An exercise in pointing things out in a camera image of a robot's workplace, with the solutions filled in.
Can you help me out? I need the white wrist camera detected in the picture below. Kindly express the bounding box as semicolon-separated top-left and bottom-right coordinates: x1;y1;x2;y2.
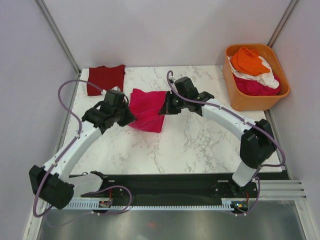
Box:
101;86;121;96
169;77;175;84

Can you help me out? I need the white slotted cable duct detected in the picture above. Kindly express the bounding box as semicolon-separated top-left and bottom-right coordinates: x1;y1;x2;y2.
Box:
66;198;251;210

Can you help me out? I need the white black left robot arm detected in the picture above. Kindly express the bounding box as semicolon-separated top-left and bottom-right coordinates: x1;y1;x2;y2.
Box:
29;89;136;210

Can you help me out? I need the orange t-shirt in basket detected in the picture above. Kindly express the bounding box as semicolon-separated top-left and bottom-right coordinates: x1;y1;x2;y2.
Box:
230;46;270;76

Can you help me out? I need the aluminium frame rail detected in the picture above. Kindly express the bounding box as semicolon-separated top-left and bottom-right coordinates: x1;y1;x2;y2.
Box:
34;178;308;200

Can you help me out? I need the folded dark red t-shirt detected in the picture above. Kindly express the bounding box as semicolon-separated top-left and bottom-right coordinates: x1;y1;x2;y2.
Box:
88;64;126;91

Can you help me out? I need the orange plastic laundry basket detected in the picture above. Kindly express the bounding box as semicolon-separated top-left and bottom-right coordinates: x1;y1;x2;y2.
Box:
222;43;291;112

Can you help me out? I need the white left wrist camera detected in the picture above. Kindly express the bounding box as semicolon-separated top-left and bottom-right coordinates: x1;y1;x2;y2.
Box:
101;86;121;96

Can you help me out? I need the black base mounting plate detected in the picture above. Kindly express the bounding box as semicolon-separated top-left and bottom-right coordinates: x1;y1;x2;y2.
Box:
82;173;259;206

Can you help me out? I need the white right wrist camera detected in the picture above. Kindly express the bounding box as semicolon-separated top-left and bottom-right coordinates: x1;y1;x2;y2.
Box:
169;77;175;84

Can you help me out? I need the magenta t-shirt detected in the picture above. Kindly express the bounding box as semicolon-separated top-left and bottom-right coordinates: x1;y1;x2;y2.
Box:
233;74;281;96
129;88;166;133

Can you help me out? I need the white t-shirt in basket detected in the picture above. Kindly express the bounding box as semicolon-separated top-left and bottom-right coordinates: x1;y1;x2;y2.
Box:
228;56;280;89

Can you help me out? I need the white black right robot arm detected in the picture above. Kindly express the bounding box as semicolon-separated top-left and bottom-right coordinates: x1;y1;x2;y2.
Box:
159;77;278;197

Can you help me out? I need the magenta t-shirt in basket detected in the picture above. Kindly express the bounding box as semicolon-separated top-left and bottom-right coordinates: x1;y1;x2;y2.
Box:
233;74;281;96

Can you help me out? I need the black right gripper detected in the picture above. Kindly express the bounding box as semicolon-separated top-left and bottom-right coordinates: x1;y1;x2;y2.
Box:
159;90;188;115

